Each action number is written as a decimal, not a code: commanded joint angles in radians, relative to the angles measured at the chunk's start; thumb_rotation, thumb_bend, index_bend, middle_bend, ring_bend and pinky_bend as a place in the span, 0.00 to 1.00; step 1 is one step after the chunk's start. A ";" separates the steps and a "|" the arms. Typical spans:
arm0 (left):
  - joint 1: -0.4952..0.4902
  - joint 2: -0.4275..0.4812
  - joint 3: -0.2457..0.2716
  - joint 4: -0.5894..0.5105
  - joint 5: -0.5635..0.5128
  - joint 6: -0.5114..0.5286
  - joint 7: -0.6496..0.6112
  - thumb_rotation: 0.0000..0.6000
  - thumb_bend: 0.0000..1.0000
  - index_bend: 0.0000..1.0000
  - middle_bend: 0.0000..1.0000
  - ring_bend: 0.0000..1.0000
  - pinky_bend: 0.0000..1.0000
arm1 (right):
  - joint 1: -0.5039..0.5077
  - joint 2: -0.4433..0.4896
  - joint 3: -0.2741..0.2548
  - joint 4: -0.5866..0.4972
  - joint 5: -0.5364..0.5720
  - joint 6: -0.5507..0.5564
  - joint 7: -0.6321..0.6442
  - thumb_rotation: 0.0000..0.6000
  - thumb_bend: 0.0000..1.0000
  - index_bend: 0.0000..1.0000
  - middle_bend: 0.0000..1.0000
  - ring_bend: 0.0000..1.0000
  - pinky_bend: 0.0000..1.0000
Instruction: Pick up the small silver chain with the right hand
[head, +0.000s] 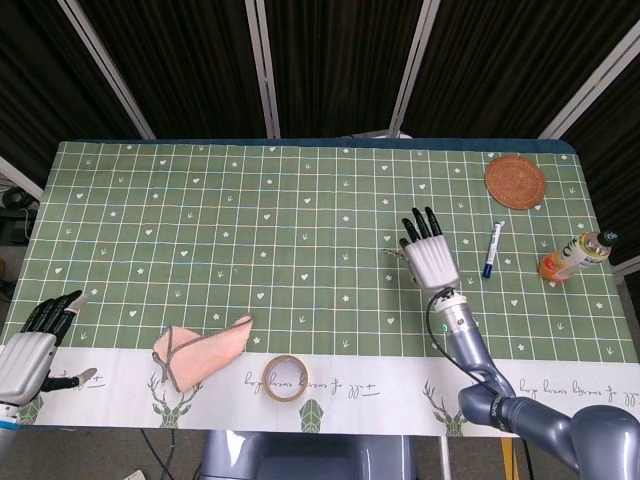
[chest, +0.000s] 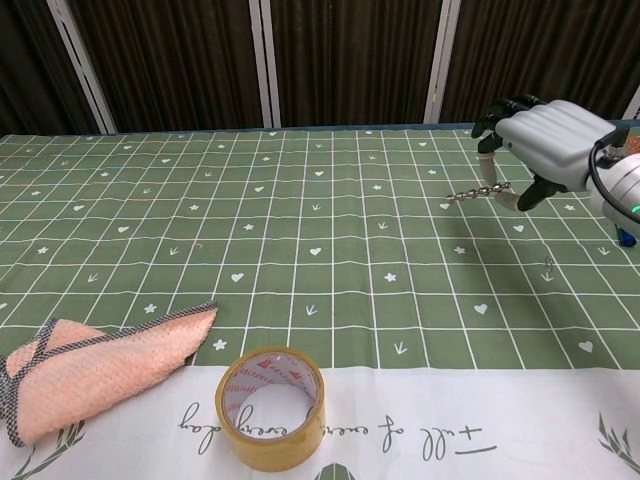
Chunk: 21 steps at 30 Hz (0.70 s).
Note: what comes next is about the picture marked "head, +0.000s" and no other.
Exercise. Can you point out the grey partition frame post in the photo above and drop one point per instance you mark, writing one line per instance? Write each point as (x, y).
(412, 70)
(20, 177)
(265, 70)
(105, 67)
(590, 85)

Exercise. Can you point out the white table leg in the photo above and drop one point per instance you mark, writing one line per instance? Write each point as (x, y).
(445, 457)

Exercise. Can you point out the orange drink plastic bottle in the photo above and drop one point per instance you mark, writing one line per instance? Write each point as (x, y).
(575, 255)

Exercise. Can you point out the brown tape roll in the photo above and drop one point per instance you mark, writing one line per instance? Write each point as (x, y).
(265, 380)

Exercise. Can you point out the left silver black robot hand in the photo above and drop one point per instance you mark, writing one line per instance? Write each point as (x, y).
(25, 367)

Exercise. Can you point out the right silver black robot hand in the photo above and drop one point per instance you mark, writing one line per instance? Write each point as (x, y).
(432, 262)

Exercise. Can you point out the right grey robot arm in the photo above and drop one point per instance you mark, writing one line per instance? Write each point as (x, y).
(595, 440)

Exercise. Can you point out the pink cloth with grey trim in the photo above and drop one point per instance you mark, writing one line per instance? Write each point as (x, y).
(200, 357)

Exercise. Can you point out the white blue marker pen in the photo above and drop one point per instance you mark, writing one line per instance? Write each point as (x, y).
(493, 249)

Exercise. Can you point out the round woven brown coaster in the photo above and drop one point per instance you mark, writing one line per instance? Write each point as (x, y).
(515, 182)

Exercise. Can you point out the black equipment pile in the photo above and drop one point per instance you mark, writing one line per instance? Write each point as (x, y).
(15, 220)

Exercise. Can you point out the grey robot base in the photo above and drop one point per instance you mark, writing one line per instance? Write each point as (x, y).
(300, 460)

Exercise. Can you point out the green grid tablecloth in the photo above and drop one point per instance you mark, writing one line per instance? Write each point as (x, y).
(200, 225)

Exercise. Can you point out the white partition foot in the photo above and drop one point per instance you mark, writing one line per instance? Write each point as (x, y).
(385, 134)

